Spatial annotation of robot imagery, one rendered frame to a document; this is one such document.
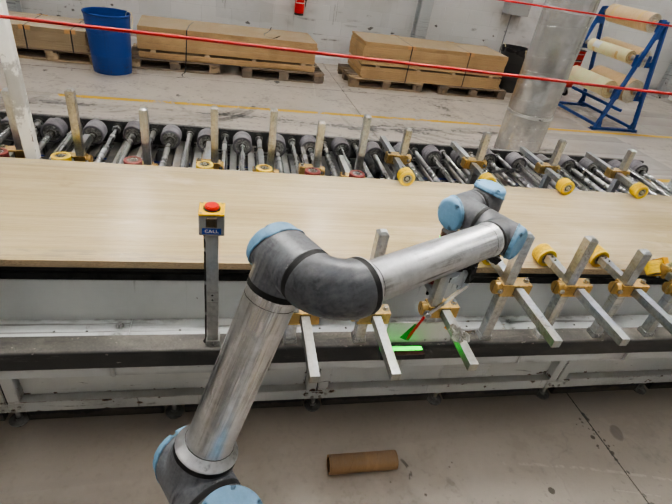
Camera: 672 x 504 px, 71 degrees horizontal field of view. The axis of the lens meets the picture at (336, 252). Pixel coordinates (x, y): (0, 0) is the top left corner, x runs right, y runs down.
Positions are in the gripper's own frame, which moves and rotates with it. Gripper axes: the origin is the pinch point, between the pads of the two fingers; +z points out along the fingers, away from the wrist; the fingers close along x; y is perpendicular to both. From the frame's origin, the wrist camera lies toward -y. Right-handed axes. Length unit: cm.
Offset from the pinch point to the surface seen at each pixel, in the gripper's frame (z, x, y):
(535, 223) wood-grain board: 11, -60, -67
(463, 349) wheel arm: 15.0, 13.8, -0.1
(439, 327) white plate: 23.8, -5.0, -1.3
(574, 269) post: -2.8, -6.1, -45.6
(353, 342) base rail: 30.9, -5.3, 29.8
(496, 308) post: 15.3, -5.7, -21.5
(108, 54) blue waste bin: 77, -539, 226
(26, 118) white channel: -5, -103, 158
